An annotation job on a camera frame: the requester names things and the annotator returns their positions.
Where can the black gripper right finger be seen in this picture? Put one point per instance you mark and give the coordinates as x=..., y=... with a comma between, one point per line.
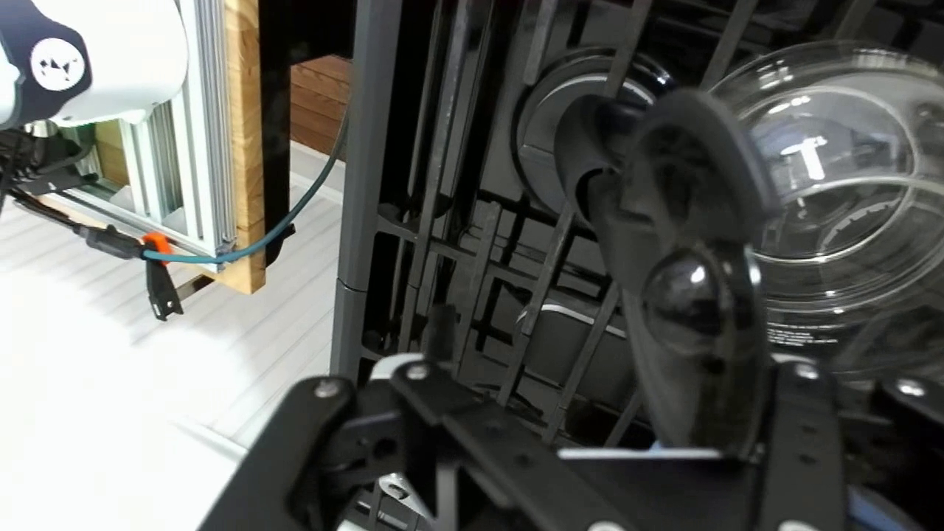
x=806, y=461

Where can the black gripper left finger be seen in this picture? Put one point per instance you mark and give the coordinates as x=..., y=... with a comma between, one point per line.
x=325, y=451

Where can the black coffee jar lid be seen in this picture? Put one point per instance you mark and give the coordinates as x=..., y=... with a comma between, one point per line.
x=688, y=324

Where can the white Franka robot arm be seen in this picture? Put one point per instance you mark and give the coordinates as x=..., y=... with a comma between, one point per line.
x=119, y=47

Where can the glass coffee jar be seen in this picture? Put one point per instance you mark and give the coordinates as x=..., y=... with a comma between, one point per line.
x=844, y=196

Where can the black gas stove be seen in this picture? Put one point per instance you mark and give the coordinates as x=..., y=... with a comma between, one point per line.
x=492, y=253

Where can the wooden board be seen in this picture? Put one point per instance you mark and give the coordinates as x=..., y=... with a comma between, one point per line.
x=240, y=149

